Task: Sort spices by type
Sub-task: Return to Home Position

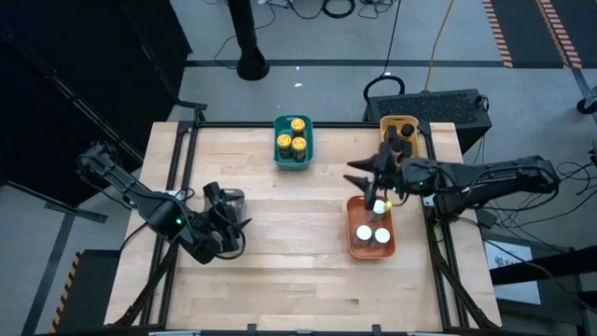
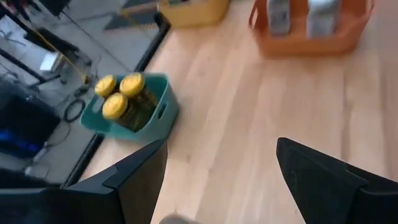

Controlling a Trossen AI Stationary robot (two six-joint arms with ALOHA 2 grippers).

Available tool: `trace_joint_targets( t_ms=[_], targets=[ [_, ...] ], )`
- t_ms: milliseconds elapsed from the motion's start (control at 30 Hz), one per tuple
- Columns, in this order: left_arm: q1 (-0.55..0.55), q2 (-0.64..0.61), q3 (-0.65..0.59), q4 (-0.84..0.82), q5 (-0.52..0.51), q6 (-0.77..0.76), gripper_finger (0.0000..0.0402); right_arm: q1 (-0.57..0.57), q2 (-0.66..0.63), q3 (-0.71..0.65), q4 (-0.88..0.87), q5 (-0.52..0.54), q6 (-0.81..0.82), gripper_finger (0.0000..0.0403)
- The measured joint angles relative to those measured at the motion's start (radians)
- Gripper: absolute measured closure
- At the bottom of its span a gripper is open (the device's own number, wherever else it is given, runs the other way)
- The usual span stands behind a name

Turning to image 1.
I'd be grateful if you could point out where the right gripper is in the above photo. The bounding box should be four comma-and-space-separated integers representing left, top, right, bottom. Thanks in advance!
343, 151, 411, 193

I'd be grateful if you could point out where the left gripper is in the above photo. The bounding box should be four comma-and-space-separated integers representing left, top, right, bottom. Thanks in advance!
184, 204, 254, 266

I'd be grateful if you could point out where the orange plastic bin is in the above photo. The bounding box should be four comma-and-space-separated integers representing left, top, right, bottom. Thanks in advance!
345, 194, 396, 260

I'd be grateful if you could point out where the white-lid bagel seasoning jar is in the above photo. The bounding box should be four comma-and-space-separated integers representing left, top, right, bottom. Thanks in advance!
367, 199, 387, 223
370, 227, 392, 250
353, 224, 373, 247

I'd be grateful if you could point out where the yellow plastic bin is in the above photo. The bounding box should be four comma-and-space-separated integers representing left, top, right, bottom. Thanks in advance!
379, 115, 421, 160

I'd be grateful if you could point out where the black perforated computer case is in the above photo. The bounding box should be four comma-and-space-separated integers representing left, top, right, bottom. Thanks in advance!
365, 88, 493, 154

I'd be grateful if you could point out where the teal plastic bin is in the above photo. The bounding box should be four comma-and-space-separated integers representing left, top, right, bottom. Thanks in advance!
272, 114, 314, 172

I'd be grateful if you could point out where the black floor pole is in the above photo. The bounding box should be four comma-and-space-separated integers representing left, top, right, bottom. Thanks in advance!
227, 0, 271, 82

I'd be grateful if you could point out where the black platform with hazard stripes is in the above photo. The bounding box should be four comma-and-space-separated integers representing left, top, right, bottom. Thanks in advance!
49, 249, 121, 335

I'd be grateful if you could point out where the white printed board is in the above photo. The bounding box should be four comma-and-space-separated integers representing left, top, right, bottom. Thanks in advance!
484, 240, 542, 305

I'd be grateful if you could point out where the black curtain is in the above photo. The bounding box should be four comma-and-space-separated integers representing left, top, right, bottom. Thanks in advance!
0, 0, 193, 206

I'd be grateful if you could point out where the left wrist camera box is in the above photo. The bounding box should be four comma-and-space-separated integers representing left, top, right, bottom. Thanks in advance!
201, 181, 228, 210

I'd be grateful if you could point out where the black aluminium table frame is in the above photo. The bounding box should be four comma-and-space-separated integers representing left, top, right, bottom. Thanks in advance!
114, 103, 500, 335

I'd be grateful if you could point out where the black hanging cable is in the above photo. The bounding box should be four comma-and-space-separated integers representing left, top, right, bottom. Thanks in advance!
363, 0, 406, 106

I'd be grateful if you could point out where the yellow hanging cable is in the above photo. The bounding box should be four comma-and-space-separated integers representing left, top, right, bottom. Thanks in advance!
423, 0, 456, 92

